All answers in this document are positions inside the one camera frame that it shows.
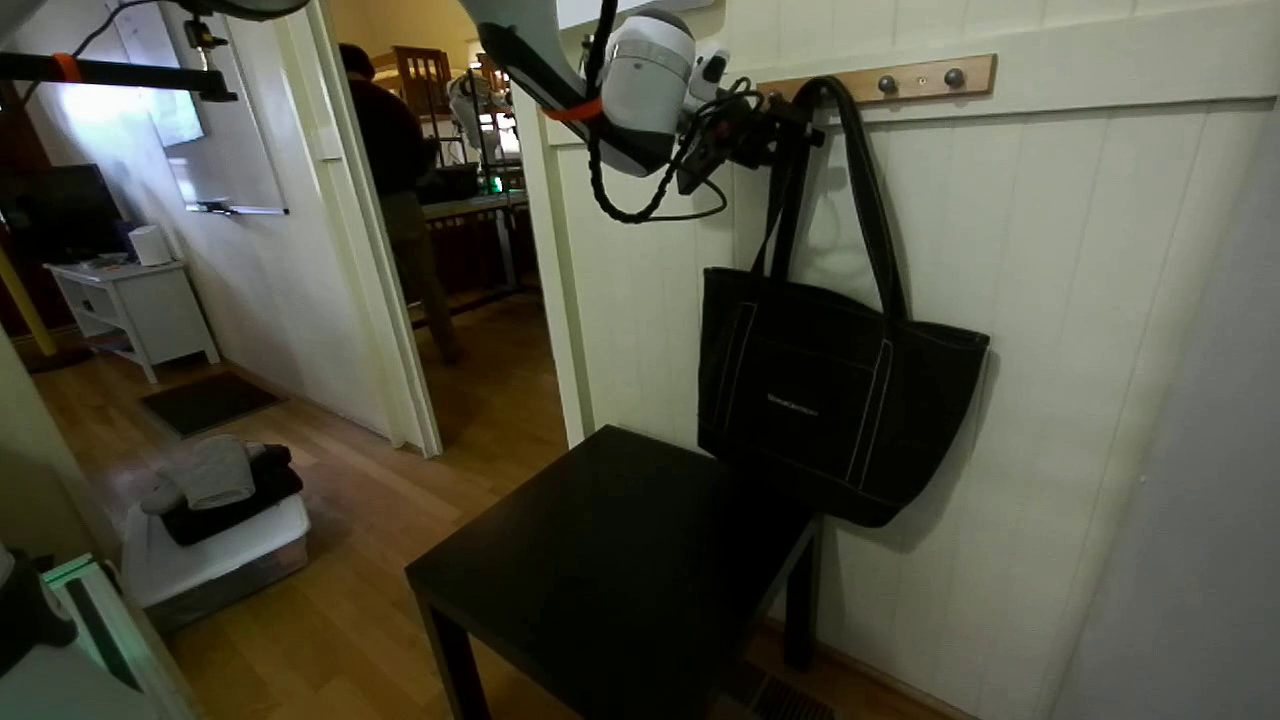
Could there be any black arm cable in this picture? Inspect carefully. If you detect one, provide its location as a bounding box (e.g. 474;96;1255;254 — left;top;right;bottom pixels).
578;0;737;228

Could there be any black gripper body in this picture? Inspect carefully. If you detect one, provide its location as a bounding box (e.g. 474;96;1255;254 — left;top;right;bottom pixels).
717;78;810;172

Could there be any wooden chair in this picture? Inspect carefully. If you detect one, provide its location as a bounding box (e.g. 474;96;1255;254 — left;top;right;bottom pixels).
392;43;454;125

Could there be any person in dark shirt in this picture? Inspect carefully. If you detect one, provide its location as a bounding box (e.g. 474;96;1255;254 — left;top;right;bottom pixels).
334;40;443;368

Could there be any black camera stand rod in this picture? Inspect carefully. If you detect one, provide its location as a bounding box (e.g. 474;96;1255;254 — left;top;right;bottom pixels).
0;49;242;109

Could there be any wooden peg rail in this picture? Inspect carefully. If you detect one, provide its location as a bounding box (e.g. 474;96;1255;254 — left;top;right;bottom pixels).
756;50;1001;113

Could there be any orange tape strip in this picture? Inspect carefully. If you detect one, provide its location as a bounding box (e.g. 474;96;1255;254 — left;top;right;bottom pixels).
549;92;609;127

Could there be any white low cabinet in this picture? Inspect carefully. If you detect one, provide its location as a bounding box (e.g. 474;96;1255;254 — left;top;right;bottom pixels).
48;254;222;389

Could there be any black monitor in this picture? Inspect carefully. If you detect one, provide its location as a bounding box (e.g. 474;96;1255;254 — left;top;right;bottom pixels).
0;160;133;273

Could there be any gray cloth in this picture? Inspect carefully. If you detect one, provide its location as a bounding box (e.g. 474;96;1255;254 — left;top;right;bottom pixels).
136;434;260;519

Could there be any dark floor mat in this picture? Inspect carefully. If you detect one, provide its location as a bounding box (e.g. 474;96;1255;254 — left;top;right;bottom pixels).
141;368;284;438

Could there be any white storage box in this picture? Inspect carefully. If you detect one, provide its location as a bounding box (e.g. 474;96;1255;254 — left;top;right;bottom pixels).
111;456;320;631

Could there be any black square side table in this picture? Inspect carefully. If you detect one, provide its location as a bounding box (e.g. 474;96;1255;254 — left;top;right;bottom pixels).
399;419;829;720

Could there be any black tote bag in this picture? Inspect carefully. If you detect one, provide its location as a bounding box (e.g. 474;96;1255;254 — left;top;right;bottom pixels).
693;71;996;533

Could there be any white door frame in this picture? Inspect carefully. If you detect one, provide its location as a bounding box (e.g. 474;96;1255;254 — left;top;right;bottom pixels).
269;0;449;461

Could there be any black garment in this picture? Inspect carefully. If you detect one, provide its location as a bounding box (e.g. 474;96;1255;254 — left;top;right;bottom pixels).
155;438;308;546

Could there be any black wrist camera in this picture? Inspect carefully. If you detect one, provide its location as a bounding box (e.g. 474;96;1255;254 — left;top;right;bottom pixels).
667;113;737;198

